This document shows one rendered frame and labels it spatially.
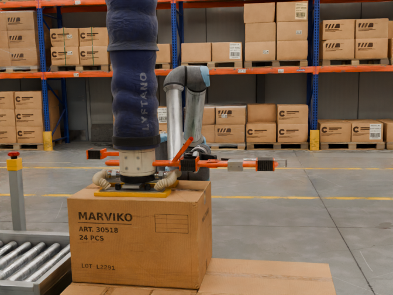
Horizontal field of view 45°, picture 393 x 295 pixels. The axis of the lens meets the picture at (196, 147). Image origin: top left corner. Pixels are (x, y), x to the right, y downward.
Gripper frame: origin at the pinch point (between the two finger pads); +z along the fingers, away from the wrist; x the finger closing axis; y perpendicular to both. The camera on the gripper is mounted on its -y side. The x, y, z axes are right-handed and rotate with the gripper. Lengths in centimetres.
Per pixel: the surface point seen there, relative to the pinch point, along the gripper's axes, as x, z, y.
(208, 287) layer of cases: -53, 15, -8
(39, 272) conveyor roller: -53, 10, 77
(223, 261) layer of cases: -53, -15, -11
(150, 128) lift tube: 17.3, 6.9, 19.2
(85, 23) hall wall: 161, -828, 393
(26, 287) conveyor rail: -49, 35, 69
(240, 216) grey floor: -108, -269, 1
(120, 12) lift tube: 68, 11, 29
